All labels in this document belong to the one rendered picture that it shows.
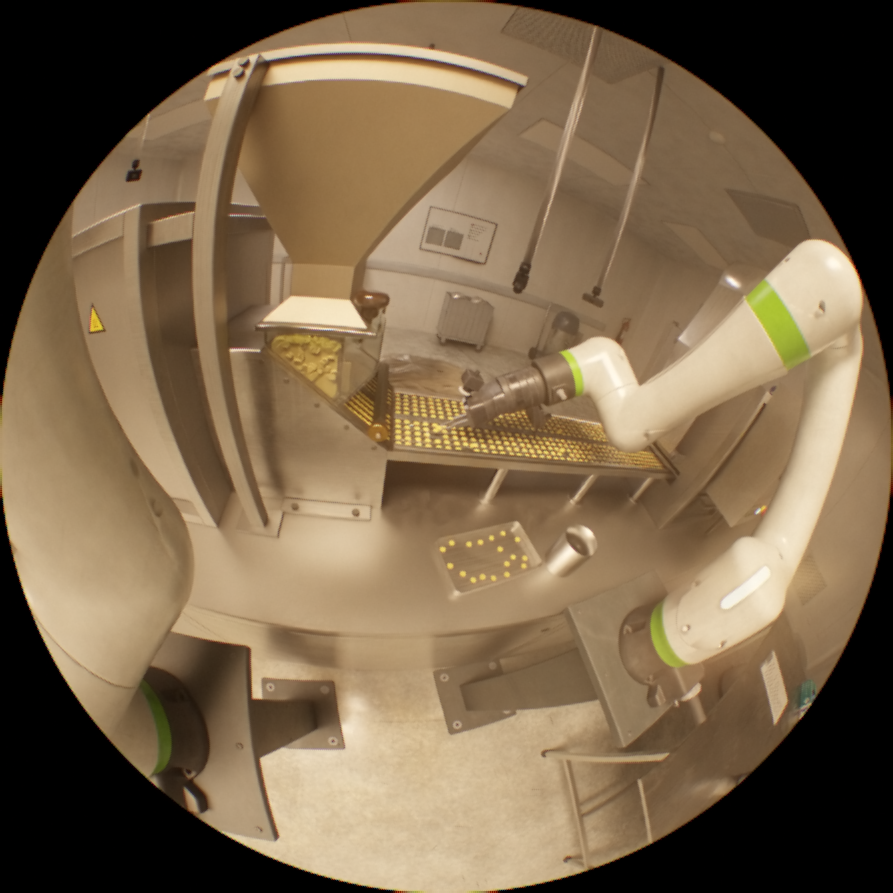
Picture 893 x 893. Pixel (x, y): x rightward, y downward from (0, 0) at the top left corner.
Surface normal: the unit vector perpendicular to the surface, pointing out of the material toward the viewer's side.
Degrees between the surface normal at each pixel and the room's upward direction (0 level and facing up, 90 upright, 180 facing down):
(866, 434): 90
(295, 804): 0
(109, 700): 89
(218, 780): 0
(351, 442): 90
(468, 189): 90
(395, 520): 0
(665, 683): 81
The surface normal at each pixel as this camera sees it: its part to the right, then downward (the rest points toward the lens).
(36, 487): 0.90, 0.37
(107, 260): 0.14, 0.65
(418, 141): 0.03, 0.90
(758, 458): -0.96, -0.10
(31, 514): 0.79, 0.46
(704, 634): -0.87, 0.11
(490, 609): 0.24, -0.75
